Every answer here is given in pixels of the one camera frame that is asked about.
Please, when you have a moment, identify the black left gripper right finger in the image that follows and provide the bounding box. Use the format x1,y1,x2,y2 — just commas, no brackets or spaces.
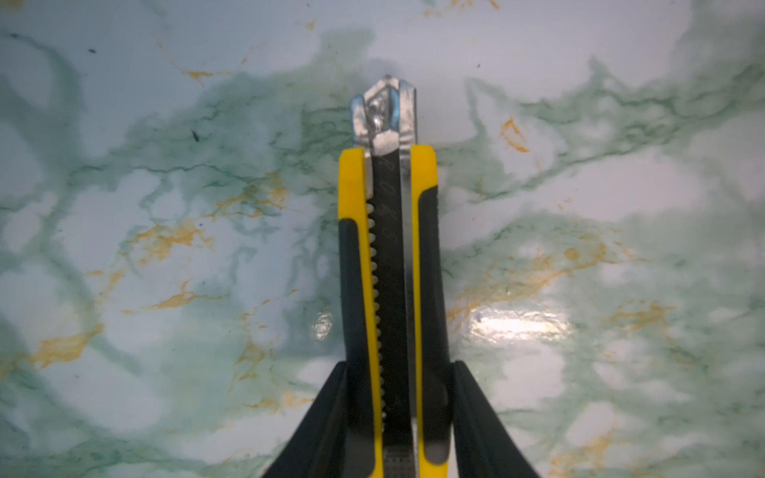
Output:
452,360,539,478

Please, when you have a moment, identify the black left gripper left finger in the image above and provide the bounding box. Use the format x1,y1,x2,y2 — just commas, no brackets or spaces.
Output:
263,362,348,478

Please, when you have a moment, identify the yellow black utility knife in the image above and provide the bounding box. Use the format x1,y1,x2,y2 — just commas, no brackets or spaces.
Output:
338,76,452,477

